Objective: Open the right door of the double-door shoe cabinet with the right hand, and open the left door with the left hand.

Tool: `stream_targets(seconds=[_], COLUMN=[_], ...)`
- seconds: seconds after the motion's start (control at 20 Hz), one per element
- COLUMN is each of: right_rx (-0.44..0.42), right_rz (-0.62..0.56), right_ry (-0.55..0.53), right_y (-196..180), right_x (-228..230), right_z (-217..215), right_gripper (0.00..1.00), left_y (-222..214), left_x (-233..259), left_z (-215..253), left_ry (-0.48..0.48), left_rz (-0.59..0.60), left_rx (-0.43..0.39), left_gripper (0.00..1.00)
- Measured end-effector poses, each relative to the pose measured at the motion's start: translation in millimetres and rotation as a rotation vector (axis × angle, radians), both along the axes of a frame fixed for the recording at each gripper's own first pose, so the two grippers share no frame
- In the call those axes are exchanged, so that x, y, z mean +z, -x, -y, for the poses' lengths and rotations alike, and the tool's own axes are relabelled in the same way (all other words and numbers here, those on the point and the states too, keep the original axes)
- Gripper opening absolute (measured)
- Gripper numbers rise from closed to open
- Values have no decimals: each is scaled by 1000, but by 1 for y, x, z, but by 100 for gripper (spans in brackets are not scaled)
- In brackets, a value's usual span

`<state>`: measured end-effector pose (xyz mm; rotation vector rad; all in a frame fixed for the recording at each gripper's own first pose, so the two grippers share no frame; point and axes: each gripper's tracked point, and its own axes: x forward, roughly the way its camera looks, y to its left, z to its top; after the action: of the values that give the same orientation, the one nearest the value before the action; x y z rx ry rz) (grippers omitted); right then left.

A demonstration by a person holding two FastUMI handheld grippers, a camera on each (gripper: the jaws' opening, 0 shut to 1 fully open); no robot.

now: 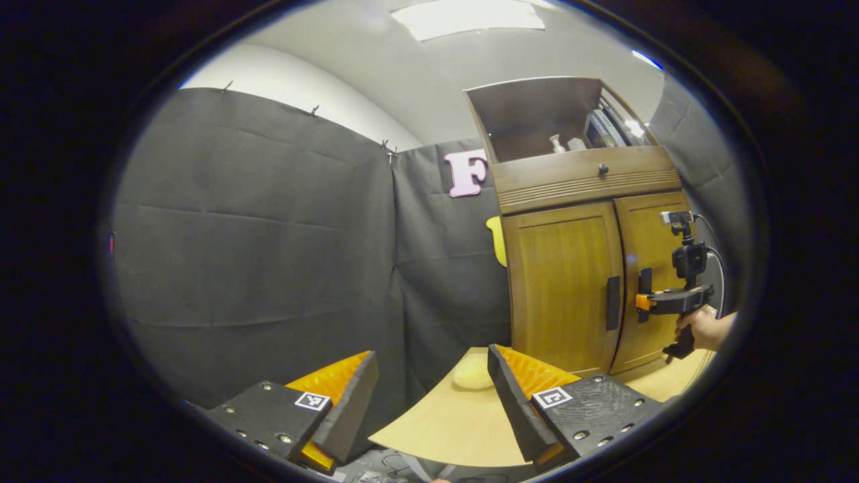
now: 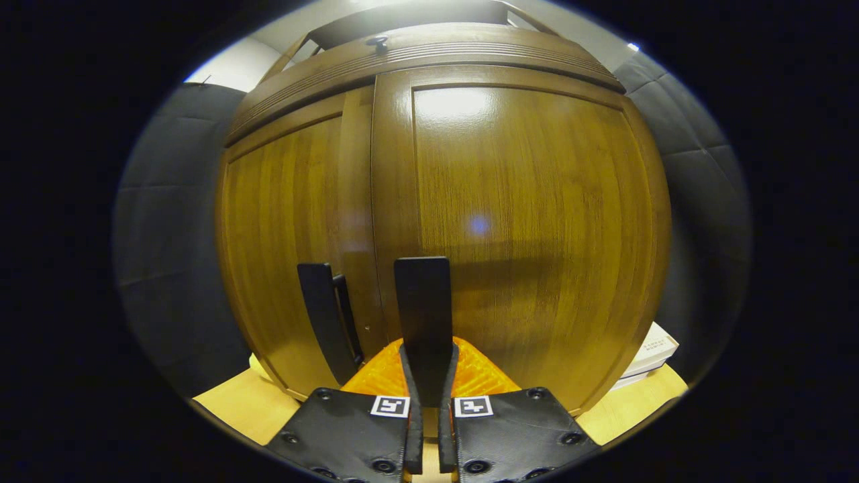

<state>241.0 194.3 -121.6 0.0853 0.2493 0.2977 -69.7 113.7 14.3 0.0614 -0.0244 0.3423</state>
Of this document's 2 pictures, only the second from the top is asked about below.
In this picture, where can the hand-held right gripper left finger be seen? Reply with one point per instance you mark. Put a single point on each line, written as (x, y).
(412, 429)

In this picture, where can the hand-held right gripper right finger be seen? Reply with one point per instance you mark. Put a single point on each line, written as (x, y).
(448, 436)

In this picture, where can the wooden shoe cabinet door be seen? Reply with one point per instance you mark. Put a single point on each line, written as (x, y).
(537, 221)
(288, 221)

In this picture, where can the wooden double-door shoe cabinet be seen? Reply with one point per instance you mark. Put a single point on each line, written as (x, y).
(470, 54)

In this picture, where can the thin white book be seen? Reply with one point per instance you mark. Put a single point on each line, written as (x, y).
(644, 374)

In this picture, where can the white book with orange print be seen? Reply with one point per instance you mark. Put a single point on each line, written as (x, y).
(658, 347)

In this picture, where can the black round drawer knob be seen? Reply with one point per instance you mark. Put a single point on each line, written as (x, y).
(377, 42)

